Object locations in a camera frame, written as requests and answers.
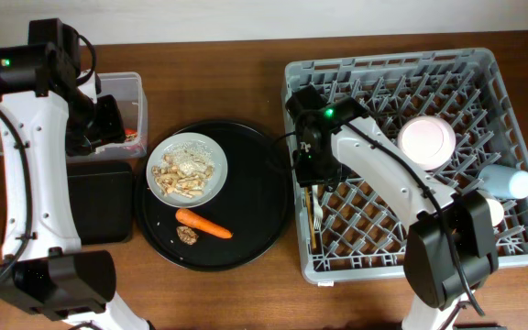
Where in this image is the red snack wrapper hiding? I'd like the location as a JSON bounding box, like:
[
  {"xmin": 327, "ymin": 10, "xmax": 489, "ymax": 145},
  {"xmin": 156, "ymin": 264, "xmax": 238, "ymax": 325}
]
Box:
[{"xmin": 125, "ymin": 128, "xmax": 138, "ymax": 142}]

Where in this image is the wooden chopstick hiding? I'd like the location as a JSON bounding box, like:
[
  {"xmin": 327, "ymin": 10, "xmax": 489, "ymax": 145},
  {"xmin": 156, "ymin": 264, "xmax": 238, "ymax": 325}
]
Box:
[{"xmin": 304, "ymin": 187, "xmax": 316, "ymax": 251}]

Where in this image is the white plastic fork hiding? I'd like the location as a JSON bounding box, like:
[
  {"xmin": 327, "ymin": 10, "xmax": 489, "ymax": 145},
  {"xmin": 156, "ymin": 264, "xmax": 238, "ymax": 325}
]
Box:
[{"xmin": 312, "ymin": 185, "xmax": 324, "ymax": 231}]

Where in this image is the grey dishwasher rack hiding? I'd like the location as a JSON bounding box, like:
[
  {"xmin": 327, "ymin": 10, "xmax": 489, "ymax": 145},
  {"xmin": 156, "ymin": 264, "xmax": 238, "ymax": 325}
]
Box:
[{"xmin": 281, "ymin": 48, "xmax": 528, "ymax": 285}]

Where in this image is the peanut shells and rice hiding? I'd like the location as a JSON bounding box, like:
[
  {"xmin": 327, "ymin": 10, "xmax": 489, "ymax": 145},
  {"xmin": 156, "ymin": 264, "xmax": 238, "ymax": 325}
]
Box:
[{"xmin": 150, "ymin": 142, "xmax": 215, "ymax": 199}]

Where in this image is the grey plate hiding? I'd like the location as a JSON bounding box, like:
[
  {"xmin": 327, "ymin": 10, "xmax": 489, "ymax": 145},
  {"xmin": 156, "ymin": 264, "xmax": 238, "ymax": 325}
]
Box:
[{"xmin": 145, "ymin": 132, "xmax": 228, "ymax": 208}]

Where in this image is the pink bowl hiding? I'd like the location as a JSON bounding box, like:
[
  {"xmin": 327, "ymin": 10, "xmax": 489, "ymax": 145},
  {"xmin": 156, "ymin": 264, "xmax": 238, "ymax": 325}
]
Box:
[{"xmin": 397, "ymin": 115, "xmax": 456, "ymax": 171}]

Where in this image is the orange carrot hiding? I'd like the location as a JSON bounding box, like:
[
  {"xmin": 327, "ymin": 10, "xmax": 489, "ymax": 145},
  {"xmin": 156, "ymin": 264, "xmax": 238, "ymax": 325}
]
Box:
[{"xmin": 175, "ymin": 208, "xmax": 233, "ymax": 239}]

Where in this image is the walnut piece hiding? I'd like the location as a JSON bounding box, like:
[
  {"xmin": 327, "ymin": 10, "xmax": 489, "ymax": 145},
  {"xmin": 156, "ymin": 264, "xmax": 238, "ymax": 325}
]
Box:
[{"xmin": 176, "ymin": 225, "xmax": 199, "ymax": 246}]

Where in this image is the blue cup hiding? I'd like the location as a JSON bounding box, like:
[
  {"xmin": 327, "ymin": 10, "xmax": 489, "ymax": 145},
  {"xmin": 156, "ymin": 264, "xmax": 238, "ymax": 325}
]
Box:
[{"xmin": 478, "ymin": 164, "xmax": 528, "ymax": 199}]

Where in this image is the cream cup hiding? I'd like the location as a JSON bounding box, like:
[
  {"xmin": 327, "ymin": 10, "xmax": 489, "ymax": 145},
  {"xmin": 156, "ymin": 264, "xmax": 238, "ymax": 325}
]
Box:
[{"xmin": 478, "ymin": 190, "xmax": 504, "ymax": 226}]

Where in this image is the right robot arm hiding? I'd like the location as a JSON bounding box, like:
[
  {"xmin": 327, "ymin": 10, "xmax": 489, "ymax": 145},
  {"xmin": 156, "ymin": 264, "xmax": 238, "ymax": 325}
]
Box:
[{"xmin": 285, "ymin": 85, "xmax": 499, "ymax": 329}]

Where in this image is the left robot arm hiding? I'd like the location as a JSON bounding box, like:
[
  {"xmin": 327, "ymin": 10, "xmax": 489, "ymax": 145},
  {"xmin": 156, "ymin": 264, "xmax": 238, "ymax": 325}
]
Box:
[{"xmin": 0, "ymin": 18, "xmax": 150, "ymax": 329}]

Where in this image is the clear plastic bin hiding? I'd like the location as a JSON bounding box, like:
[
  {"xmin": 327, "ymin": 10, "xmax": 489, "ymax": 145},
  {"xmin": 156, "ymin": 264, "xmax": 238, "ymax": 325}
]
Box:
[{"xmin": 66, "ymin": 71, "xmax": 148, "ymax": 163}]

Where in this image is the black rectangular bin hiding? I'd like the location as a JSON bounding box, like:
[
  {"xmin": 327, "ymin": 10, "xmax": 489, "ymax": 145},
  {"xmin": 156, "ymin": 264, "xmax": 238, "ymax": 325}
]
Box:
[{"xmin": 67, "ymin": 161, "xmax": 134, "ymax": 246}]

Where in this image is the round black tray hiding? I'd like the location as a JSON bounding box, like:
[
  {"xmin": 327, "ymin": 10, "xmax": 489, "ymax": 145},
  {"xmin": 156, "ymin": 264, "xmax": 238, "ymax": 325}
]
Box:
[{"xmin": 134, "ymin": 120, "xmax": 293, "ymax": 271}]

